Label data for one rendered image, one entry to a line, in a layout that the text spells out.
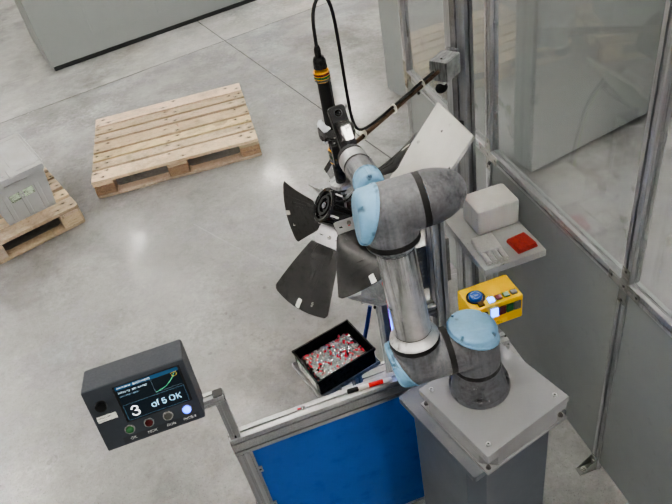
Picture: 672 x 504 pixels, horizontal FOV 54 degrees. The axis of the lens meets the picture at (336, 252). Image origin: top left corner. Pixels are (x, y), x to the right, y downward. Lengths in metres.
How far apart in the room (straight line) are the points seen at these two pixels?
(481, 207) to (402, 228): 1.17
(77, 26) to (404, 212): 6.33
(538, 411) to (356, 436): 0.72
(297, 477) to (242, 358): 1.24
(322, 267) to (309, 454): 0.60
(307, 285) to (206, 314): 1.58
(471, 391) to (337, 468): 0.78
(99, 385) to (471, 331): 0.92
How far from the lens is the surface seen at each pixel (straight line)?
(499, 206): 2.47
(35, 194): 4.79
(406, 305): 1.44
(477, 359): 1.58
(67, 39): 7.43
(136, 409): 1.80
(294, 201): 2.37
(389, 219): 1.29
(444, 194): 1.31
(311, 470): 2.28
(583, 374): 2.65
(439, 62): 2.33
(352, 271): 1.96
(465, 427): 1.68
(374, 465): 2.38
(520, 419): 1.68
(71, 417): 3.56
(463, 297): 1.97
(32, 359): 3.97
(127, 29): 7.53
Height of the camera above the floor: 2.46
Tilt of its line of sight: 40 degrees down
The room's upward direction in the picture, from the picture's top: 12 degrees counter-clockwise
